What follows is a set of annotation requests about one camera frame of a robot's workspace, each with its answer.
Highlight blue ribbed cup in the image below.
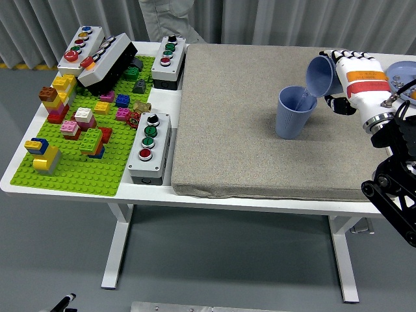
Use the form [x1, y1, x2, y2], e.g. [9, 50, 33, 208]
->
[274, 84, 318, 140]
[304, 55, 344, 98]

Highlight pink white red brick stack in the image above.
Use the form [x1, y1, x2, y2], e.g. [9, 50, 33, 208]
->
[59, 120, 82, 141]

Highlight grey metal bracket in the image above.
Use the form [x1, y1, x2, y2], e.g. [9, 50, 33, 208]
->
[349, 217, 375, 235]

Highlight person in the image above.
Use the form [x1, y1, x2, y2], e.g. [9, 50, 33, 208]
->
[138, 0, 207, 45]

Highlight green brick baseplate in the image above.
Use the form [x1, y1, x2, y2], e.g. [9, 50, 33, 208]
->
[9, 55, 157, 198]

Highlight grey pleated curtain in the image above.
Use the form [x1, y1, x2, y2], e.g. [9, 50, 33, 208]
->
[0, 0, 416, 70]

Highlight green orange blue brick stack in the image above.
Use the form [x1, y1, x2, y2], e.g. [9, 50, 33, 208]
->
[79, 127, 105, 160]

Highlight white table leg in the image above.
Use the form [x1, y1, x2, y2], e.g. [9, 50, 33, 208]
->
[327, 214, 362, 304]
[101, 203, 134, 290]

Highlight brass valve fitting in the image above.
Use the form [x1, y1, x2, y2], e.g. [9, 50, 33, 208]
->
[133, 100, 152, 114]

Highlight grey-brown cushion mat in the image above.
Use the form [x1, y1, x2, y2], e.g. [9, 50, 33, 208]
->
[170, 43, 401, 202]

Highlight white five-button control box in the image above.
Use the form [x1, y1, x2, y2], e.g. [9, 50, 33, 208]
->
[57, 25, 105, 78]

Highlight blue yellow grey brick stack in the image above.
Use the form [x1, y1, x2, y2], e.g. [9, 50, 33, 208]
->
[24, 137, 62, 177]

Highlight blue plate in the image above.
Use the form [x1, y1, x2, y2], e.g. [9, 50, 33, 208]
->
[385, 60, 416, 105]

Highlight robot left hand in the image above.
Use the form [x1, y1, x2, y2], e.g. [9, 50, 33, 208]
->
[42, 293, 78, 312]

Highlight yellow white brick tower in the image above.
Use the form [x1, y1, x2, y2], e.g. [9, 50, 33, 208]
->
[51, 73, 77, 107]

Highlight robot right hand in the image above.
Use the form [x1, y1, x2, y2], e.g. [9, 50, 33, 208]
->
[318, 48, 397, 123]

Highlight four-button switch box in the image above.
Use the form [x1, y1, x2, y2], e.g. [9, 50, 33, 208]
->
[127, 112, 172, 187]
[150, 34, 187, 91]

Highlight grey metal plate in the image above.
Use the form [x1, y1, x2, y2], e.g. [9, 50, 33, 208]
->
[130, 301, 293, 312]

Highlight brown yellow pink brick tower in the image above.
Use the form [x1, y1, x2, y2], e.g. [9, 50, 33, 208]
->
[38, 86, 71, 125]

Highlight yellow floor tape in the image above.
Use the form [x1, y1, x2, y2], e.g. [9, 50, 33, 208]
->
[0, 63, 59, 70]

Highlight red valve handwheel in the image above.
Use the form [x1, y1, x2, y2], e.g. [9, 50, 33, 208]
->
[125, 112, 142, 129]

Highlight white button box black base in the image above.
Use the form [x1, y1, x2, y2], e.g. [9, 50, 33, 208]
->
[77, 32, 138, 96]

